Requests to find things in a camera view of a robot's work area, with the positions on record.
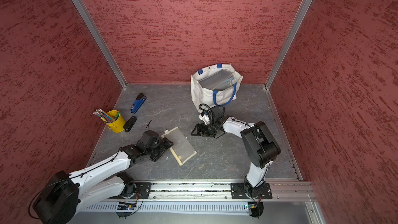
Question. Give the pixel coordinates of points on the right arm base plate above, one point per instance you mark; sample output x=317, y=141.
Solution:
x=246, y=191

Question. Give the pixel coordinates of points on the beige pouch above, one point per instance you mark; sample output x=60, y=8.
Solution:
x=181, y=149

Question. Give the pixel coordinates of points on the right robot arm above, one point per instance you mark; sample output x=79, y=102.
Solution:
x=260, y=145

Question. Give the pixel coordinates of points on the white canvas tote bag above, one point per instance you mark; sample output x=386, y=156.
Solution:
x=200, y=95

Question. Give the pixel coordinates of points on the right aluminium corner post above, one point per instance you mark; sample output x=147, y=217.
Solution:
x=297, y=21

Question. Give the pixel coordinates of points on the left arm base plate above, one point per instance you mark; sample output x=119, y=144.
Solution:
x=135, y=190

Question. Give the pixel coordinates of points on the aluminium corner post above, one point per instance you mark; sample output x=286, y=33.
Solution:
x=297, y=21
x=89, y=22

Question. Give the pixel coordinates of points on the aluminium front rail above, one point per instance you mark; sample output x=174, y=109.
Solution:
x=220, y=197

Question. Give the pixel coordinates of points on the yellow pencil cup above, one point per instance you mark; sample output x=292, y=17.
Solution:
x=117, y=126

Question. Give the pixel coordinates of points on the coloured pencils bundle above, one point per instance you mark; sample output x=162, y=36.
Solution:
x=104, y=116

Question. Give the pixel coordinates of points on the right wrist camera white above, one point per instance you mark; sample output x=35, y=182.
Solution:
x=205, y=118

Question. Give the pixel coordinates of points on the left aluminium corner post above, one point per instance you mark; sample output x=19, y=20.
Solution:
x=89, y=22

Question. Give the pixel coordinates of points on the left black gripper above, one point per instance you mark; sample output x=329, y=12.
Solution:
x=162, y=148

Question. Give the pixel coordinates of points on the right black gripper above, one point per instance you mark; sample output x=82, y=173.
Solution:
x=204, y=133

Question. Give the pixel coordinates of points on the blue stapler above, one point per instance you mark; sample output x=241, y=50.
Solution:
x=141, y=98

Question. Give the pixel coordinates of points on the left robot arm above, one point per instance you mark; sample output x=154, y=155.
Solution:
x=66, y=194

